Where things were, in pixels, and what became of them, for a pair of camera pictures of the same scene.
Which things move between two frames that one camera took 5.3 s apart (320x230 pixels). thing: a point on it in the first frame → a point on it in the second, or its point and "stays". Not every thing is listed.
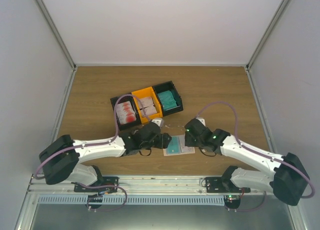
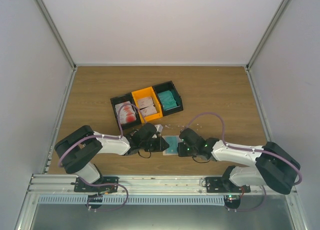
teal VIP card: (174, 146) stays
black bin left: (127, 112) stays
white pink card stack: (147, 106) stays
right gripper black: (188, 141) → (181, 152)
